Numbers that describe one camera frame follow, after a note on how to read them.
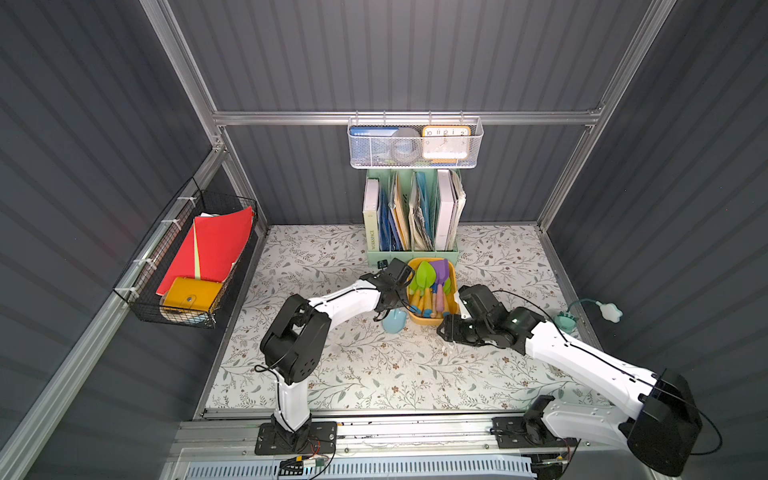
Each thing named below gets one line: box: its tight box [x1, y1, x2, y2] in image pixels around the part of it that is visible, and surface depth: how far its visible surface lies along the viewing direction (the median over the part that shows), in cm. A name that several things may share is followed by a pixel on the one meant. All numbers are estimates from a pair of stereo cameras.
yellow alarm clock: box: [422, 126, 472, 163], surface depth 90 cm
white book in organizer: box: [363, 179, 380, 252], surface depth 96 cm
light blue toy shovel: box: [382, 308, 407, 334], surface depth 96 cm
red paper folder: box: [156, 206, 253, 296], surface depth 76 cm
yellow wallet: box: [161, 277, 223, 312], surface depth 65 cm
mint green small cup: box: [555, 311, 577, 333], surface depth 86 cm
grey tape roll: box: [390, 127, 422, 163], surface depth 89 cm
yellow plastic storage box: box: [406, 257, 457, 325], surface depth 101 cm
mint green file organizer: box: [365, 169, 461, 267], surface depth 101 cm
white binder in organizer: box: [436, 169, 458, 251], surface depth 98 cm
